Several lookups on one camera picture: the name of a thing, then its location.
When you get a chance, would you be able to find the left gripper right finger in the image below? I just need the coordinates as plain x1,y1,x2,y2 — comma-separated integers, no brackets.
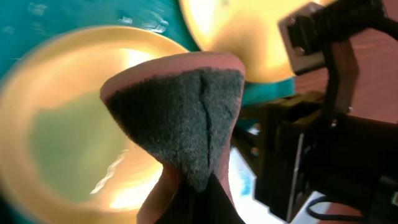
194,174,245,224

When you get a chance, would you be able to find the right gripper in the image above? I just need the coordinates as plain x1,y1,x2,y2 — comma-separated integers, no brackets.
232,92,397,223

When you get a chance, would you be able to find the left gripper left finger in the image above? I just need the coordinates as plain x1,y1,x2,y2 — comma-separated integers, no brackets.
155,184,196,224

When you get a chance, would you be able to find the green and tan sponge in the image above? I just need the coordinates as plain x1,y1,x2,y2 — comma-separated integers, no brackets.
100,52,245,223

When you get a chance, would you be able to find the yellow-green plate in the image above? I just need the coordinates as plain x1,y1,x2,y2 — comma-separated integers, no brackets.
1,26,185,223
179,0,328,83

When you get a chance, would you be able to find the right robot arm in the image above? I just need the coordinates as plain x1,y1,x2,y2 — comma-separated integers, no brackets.
232,0,397,223

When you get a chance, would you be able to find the teal plastic serving tray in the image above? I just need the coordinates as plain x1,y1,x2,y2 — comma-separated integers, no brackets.
0,0,295,108

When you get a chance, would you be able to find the light blue plate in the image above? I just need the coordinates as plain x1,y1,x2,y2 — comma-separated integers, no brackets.
229,147,286,224

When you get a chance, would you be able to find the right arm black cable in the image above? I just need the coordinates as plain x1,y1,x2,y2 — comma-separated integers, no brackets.
306,195,368,222

